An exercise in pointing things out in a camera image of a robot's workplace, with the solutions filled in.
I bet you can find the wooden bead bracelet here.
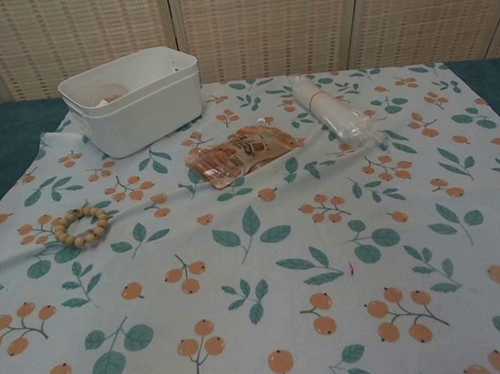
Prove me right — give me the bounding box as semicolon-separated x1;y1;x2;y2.
50;203;114;252

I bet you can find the orange snack pouch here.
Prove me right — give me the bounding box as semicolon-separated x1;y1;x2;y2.
182;120;301;192

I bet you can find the floral leaf fruit tablecloth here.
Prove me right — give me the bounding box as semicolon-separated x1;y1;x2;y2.
0;56;500;374

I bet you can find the clear plastic cup stack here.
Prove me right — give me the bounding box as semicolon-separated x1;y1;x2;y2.
291;68;381;154

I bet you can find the white plastic storage box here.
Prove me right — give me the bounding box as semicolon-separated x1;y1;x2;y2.
55;43;207;164

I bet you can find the woven bamboo folding screen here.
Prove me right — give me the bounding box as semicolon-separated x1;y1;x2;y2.
0;0;500;105

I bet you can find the teal upholstered table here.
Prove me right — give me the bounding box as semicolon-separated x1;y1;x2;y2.
0;57;500;233

